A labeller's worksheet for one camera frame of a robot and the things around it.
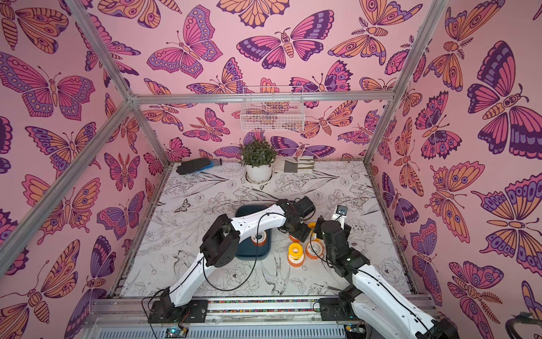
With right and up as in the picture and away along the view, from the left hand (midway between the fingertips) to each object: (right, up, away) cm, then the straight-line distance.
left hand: (302, 233), depth 92 cm
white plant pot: (-20, +27, +20) cm, 39 cm away
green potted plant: (-20, +34, +3) cm, 40 cm away
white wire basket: (-11, +55, +14) cm, 58 cm away
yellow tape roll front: (-4, -5, -7) cm, 10 cm away
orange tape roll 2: (-4, -1, -6) cm, 7 cm away
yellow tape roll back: (+2, +7, -16) cm, 18 cm away
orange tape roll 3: (+5, -6, -4) cm, 8 cm away
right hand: (+8, +8, -10) cm, 15 cm away
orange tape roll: (-18, -1, -4) cm, 19 cm away
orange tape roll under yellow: (-3, -10, -9) cm, 13 cm away
